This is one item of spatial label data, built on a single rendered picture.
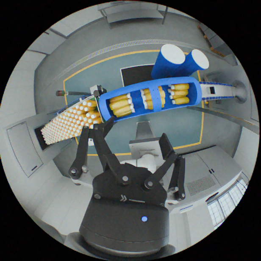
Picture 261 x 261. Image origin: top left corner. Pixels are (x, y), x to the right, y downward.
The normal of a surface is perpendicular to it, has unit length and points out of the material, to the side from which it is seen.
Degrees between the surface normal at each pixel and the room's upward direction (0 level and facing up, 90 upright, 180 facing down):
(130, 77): 0
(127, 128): 0
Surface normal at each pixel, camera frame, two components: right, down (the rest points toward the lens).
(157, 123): -0.13, 0.34
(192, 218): -0.18, -0.93
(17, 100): 0.98, -0.12
